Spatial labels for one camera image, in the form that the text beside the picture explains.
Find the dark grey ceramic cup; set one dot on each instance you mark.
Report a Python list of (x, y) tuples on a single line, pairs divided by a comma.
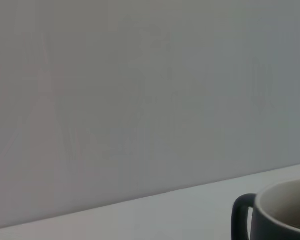
[(267, 225)]

